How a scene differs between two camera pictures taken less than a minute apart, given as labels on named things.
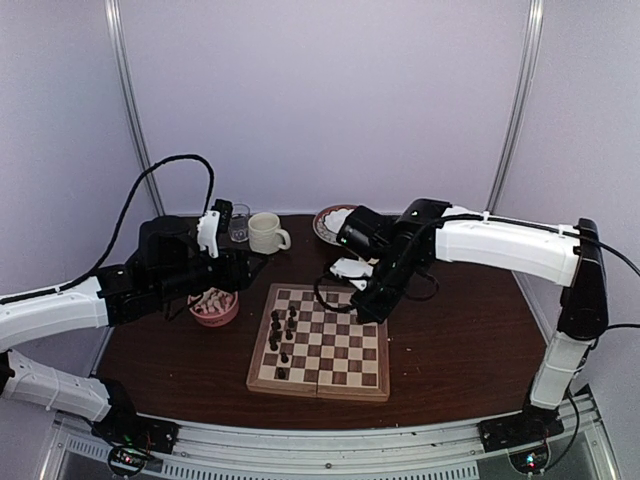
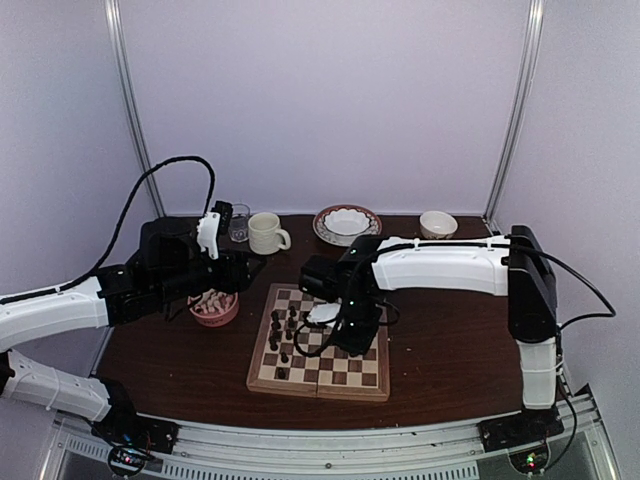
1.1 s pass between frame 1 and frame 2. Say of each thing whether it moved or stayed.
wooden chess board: stayed
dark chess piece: stayed
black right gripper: moved
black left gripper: stayed
